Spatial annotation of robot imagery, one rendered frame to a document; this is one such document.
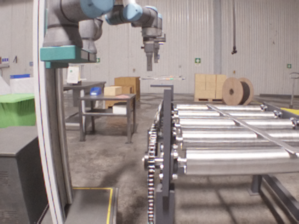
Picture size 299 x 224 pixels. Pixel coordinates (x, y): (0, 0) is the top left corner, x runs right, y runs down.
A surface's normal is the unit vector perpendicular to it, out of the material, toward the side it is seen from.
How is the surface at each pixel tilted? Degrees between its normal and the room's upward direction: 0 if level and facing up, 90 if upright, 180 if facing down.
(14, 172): 90
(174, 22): 90
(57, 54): 90
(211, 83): 90
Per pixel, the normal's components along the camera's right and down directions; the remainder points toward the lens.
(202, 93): -0.17, 0.18
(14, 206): 0.09, 0.18
